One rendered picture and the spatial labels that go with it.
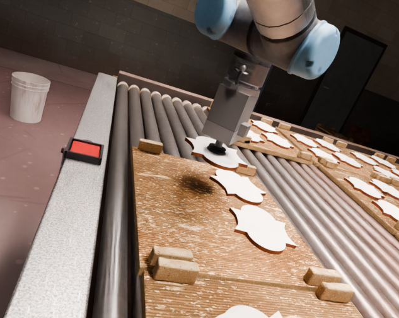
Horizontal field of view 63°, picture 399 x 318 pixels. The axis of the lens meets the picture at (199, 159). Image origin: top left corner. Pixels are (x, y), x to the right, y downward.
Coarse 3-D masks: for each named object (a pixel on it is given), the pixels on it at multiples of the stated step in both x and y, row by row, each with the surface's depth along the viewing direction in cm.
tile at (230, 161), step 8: (200, 136) 75; (192, 144) 69; (200, 144) 70; (208, 144) 71; (192, 152) 65; (200, 152) 66; (208, 152) 67; (232, 152) 72; (208, 160) 64; (216, 160) 64; (224, 160) 66; (232, 160) 68; (240, 160) 69; (224, 168) 64; (232, 168) 64
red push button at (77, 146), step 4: (72, 144) 71; (76, 144) 72; (80, 144) 72; (84, 144) 73; (88, 144) 74; (72, 148) 70; (76, 148) 70; (80, 148) 71; (84, 148) 72; (88, 148) 72; (92, 148) 73; (96, 148) 74; (80, 152) 69; (84, 152) 70; (88, 152) 71; (92, 152) 71; (96, 152) 72
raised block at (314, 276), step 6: (312, 270) 53; (318, 270) 54; (324, 270) 54; (330, 270) 55; (336, 270) 56; (306, 276) 54; (312, 276) 53; (318, 276) 53; (324, 276) 53; (330, 276) 54; (336, 276) 54; (306, 282) 54; (312, 282) 53; (318, 282) 54; (330, 282) 54; (336, 282) 55
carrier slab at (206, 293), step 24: (144, 288) 41; (168, 288) 42; (192, 288) 44; (216, 288) 46; (240, 288) 47; (264, 288) 49; (288, 288) 51; (144, 312) 38; (168, 312) 39; (192, 312) 40; (216, 312) 42; (264, 312) 45; (288, 312) 46; (312, 312) 48; (336, 312) 50
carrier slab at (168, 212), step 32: (160, 160) 78; (192, 160) 85; (160, 192) 64; (192, 192) 69; (224, 192) 74; (160, 224) 55; (192, 224) 58; (224, 224) 62; (288, 224) 71; (224, 256) 53; (256, 256) 56; (288, 256) 59
